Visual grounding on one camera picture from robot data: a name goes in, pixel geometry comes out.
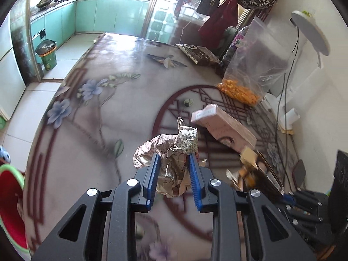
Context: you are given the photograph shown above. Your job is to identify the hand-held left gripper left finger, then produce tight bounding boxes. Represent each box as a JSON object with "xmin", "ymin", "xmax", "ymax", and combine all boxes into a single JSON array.
[{"xmin": 31, "ymin": 153, "xmax": 161, "ymax": 261}]

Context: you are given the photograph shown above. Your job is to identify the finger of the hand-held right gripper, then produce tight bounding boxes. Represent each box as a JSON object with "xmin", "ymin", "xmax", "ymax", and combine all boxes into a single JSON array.
[
  {"xmin": 281, "ymin": 190, "xmax": 321, "ymax": 207},
  {"xmin": 288, "ymin": 211, "xmax": 323, "ymax": 225}
]

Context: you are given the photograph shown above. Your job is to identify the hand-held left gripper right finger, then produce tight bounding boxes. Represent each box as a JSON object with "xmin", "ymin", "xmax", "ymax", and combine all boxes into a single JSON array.
[{"xmin": 188, "ymin": 154, "xmax": 317, "ymax": 261}]

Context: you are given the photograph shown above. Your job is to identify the newspaper ball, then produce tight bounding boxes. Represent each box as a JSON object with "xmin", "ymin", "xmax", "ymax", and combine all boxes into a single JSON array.
[{"xmin": 133, "ymin": 117, "xmax": 199, "ymax": 197}]

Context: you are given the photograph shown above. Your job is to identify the red bucket green rim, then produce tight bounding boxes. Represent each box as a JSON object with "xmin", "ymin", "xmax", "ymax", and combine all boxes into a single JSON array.
[{"xmin": 0, "ymin": 163, "xmax": 29, "ymax": 254}]

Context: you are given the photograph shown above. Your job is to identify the black phone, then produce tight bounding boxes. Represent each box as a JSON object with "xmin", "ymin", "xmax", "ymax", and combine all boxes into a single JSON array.
[{"xmin": 293, "ymin": 159, "xmax": 307, "ymax": 188}]

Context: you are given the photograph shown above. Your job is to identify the small tan box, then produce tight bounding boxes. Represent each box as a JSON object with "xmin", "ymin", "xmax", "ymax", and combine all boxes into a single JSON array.
[{"xmin": 240, "ymin": 146, "xmax": 259, "ymax": 166}]

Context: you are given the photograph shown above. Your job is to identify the pink cardboard box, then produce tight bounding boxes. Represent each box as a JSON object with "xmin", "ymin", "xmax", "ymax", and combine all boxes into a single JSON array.
[{"xmin": 191, "ymin": 104, "xmax": 257, "ymax": 153}]

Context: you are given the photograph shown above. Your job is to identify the white paper roll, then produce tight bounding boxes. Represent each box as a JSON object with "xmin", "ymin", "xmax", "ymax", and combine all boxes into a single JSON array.
[{"xmin": 284, "ymin": 109, "xmax": 300, "ymax": 124}]

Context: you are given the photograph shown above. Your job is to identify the dark brown snack packet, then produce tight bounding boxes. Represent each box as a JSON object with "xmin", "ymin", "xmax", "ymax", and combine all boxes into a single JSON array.
[{"xmin": 176, "ymin": 43, "xmax": 220, "ymax": 66}]

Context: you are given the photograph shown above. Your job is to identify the clear bag orange snacks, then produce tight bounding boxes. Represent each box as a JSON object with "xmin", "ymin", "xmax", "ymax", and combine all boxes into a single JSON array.
[{"xmin": 217, "ymin": 16, "xmax": 295, "ymax": 106}]

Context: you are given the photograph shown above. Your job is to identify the purple label bottle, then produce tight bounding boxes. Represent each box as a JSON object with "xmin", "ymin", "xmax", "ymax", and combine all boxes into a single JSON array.
[{"xmin": 226, "ymin": 26, "xmax": 252, "ymax": 63}]

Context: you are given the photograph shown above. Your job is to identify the dark red hanging bag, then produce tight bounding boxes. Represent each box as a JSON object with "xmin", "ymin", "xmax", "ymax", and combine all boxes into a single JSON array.
[{"xmin": 198, "ymin": 0, "xmax": 242, "ymax": 42}]

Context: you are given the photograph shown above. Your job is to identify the green kitchen waste bin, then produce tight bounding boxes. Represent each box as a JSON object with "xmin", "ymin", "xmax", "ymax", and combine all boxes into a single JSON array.
[{"xmin": 35, "ymin": 39, "xmax": 58, "ymax": 71}]

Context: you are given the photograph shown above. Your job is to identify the white round desk lamp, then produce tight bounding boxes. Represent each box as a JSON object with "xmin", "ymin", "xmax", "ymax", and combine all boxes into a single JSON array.
[{"xmin": 265, "ymin": 10, "xmax": 331, "ymax": 127}]

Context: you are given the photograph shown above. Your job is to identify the white refrigerator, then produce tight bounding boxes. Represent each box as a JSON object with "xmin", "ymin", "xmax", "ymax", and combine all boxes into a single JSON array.
[{"xmin": 0, "ymin": 24, "xmax": 26, "ymax": 121}]

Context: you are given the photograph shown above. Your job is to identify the teal kitchen cabinets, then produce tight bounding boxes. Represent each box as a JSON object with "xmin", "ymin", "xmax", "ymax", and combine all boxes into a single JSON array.
[{"xmin": 30, "ymin": 0, "xmax": 151, "ymax": 38}]

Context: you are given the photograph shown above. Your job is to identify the black lamp cable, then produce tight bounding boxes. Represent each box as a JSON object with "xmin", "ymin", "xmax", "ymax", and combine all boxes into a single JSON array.
[{"xmin": 274, "ymin": 24, "xmax": 302, "ymax": 191}]

